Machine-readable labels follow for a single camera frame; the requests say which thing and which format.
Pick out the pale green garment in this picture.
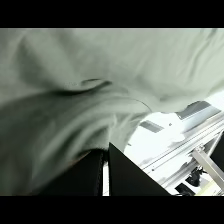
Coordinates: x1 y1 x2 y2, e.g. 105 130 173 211
0 28 224 197

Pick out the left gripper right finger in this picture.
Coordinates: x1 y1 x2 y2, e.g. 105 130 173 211
108 142 172 197

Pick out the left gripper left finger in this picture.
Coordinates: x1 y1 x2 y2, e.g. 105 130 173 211
39 148 106 197

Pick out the silver frame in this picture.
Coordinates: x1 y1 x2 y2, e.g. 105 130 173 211
139 111 224 197

